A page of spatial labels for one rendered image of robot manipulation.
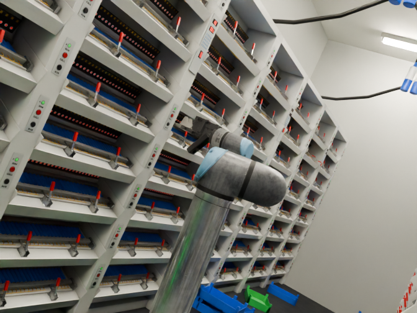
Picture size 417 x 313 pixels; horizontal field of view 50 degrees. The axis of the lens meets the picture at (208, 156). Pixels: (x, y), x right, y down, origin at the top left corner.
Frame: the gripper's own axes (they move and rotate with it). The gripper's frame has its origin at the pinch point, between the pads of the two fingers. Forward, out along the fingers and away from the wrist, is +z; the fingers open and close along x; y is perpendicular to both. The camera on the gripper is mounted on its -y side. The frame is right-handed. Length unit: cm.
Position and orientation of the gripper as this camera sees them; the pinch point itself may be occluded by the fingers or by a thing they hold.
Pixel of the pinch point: (177, 126)
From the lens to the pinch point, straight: 201.7
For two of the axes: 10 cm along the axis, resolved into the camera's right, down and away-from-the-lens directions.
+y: 4.2, -9.1, 0.1
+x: -4.2, -2.0, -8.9
